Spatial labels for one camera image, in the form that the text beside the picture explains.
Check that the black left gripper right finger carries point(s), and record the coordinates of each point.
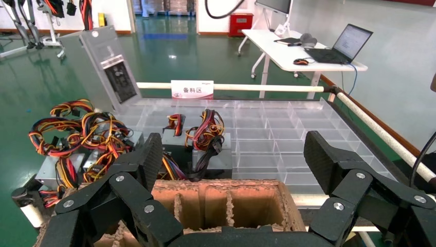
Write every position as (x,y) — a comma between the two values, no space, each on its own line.
(354,185)

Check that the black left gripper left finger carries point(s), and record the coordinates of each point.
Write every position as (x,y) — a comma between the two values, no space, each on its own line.
(112,204)

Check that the white rack tube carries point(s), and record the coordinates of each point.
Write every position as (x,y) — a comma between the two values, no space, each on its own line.
(385,135)
(255,88)
(303,201)

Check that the white tube with black joint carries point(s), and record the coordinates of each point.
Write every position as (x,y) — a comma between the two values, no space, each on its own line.
(32,214)

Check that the clear acrylic divided tray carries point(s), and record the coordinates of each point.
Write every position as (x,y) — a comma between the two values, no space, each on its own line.
(272,136)

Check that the brown cardboard divider box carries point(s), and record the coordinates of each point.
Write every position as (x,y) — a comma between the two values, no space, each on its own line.
(252,204)

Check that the orange black computer mouse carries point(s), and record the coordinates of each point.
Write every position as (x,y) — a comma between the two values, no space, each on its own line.
(300,61)

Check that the white red label sign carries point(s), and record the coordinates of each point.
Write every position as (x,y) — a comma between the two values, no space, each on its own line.
(192,89)

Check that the black laptop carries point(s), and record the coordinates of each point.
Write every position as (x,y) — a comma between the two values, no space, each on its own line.
(351,42)

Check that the grey cap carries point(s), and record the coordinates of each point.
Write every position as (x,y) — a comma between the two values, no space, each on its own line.
(308,39)

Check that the grey computer case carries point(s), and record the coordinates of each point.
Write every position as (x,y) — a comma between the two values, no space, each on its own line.
(102,51)

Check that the white office desk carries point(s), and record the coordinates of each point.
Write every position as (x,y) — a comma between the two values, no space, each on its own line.
(279,51)

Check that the black notebook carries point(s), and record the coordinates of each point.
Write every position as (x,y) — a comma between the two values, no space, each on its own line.
(287,41)

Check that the white monitor stand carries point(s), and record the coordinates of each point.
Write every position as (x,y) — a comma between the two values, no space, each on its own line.
(282,29)

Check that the white floor stand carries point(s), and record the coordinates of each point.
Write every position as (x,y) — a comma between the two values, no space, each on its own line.
(54,30)
(20,24)

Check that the small yellow box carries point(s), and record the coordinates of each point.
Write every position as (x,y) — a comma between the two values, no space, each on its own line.
(102,19)

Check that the black monitor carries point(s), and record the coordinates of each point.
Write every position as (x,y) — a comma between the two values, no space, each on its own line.
(276,5)

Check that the red cabinet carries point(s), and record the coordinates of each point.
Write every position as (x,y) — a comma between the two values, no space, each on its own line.
(241,24)

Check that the hanging black connector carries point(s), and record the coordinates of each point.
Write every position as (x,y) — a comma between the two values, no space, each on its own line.
(71,7)

